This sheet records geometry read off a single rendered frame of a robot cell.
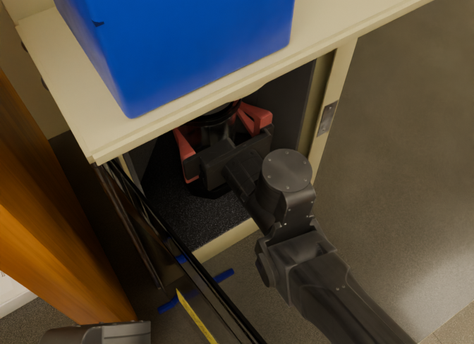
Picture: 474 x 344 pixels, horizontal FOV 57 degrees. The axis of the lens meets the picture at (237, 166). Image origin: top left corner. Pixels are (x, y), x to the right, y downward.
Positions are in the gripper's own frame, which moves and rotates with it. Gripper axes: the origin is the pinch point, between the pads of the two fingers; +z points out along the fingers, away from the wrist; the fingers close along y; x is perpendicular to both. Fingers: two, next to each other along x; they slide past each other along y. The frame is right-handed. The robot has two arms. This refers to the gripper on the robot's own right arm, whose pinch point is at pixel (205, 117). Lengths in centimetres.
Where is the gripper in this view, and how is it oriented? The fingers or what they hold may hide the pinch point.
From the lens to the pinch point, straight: 64.2
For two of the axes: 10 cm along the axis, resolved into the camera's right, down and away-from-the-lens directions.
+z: -5.3, -7.4, 4.1
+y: -8.5, 4.6, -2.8
